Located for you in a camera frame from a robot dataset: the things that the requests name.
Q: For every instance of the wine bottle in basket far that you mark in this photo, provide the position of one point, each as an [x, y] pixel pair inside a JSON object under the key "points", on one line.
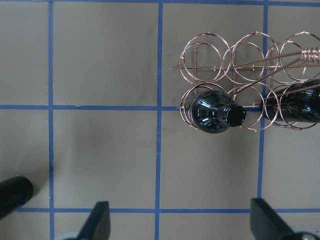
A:
{"points": [[299, 102]]}

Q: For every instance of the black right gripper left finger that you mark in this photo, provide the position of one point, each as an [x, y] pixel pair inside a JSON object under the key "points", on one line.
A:
{"points": [[98, 224]]}

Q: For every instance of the wine bottle in basket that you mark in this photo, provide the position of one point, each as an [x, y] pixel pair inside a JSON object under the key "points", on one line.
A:
{"points": [[299, 102], [214, 112]]}

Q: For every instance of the dark glass wine bottle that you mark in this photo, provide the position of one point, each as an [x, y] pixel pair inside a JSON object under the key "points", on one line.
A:
{"points": [[14, 193]]}

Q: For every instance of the copper wire wine basket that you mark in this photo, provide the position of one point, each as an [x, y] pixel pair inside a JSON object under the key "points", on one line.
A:
{"points": [[248, 71]]}

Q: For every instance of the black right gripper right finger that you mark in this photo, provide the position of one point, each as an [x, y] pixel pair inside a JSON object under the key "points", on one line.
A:
{"points": [[266, 224]]}

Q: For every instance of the wine bottle in basket near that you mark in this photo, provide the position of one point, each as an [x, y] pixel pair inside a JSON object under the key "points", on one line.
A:
{"points": [[214, 112]]}

